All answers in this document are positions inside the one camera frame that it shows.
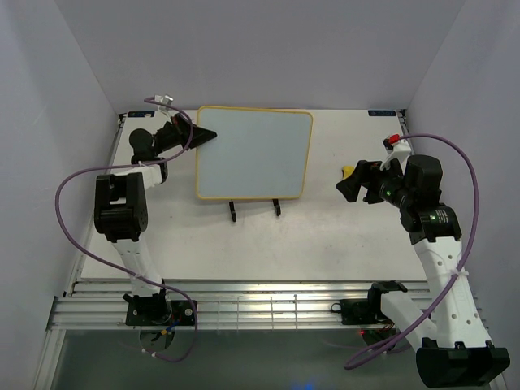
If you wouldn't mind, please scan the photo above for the blue label sticker left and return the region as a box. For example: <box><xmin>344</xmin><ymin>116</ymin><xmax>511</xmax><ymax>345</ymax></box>
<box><xmin>127</xmin><ymin>110</ymin><xmax>155</xmax><ymax>118</ymax></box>

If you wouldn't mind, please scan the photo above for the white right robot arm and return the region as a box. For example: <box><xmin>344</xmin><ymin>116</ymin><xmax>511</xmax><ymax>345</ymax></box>
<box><xmin>336</xmin><ymin>154</ymin><xmax>510</xmax><ymax>388</ymax></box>

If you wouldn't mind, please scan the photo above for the aluminium table edge rail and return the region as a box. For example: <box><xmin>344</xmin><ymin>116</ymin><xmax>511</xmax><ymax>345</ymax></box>
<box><xmin>47</xmin><ymin>279</ymin><xmax>371</xmax><ymax>332</ymax></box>

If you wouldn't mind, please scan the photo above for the blue label sticker right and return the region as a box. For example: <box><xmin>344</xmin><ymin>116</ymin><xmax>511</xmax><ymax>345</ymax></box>
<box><xmin>367</xmin><ymin>110</ymin><xmax>397</xmax><ymax>117</ymax></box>

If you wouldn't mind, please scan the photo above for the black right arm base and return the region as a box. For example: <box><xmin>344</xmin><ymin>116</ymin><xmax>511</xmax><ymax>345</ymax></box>
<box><xmin>331</xmin><ymin>298</ymin><xmax>397</xmax><ymax>345</ymax></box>

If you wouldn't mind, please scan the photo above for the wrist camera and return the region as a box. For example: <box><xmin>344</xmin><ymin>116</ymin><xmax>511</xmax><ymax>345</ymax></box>
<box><xmin>380</xmin><ymin>134</ymin><xmax>412</xmax><ymax>171</ymax></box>
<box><xmin>154</xmin><ymin>94</ymin><xmax>173</xmax><ymax>107</ymax></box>

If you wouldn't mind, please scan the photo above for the blue label sticker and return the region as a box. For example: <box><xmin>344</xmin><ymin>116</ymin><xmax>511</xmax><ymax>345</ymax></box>
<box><xmin>127</xmin><ymin>110</ymin><xmax>155</xmax><ymax>118</ymax></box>
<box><xmin>367</xmin><ymin>110</ymin><xmax>397</xmax><ymax>117</ymax></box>

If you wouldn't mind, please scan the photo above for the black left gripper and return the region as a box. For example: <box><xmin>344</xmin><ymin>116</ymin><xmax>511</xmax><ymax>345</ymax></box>
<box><xmin>154</xmin><ymin>113</ymin><xmax>217</xmax><ymax>157</ymax></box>

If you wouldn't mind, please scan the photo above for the metal whiteboard stand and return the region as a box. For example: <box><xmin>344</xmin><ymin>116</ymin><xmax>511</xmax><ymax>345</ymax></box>
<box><xmin>228</xmin><ymin>198</ymin><xmax>282</xmax><ymax>223</ymax></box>

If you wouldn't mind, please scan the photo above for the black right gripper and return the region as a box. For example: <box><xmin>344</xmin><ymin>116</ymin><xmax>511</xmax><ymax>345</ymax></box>
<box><xmin>336</xmin><ymin>158</ymin><xmax>414</xmax><ymax>209</ymax></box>

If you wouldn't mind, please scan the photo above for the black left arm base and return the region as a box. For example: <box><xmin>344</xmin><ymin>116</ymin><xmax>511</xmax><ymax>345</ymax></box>
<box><xmin>123</xmin><ymin>291</ymin><xmax>195</xmax><ymax>354</ymax></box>

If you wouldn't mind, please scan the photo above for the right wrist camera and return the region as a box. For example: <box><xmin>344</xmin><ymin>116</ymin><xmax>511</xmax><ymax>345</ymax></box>
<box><xmin>380</xmin><ymin>134</ymin><xmax>412</xmax><ymax>171</ymax></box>

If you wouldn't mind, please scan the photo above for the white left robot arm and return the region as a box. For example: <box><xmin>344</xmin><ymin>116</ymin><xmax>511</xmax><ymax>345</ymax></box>
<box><xmin>94</xmin><ymin>113</ymin><xmax>217</xmax><ymax>325</ymax></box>

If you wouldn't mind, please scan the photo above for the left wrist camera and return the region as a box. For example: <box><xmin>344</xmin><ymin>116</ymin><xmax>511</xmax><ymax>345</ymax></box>
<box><xmin>154</xmin><ymin>94</ymin><xmax>173</xmax><ymax>107</ymax></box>

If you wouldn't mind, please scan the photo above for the yellow bone-shaped eraser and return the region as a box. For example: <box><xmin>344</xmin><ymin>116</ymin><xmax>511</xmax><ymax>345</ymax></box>
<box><xmin>342</xmin><ymin>166</ymin><xmax>355</xmax><ymax>180</ymax></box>

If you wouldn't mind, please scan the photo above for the yellow-framed whiteboard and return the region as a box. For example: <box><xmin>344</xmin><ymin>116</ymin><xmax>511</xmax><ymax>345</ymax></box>
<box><xmin>196</xmin><ymin>106</ymin><xmax>314</xmax><ymax>200</ymax></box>

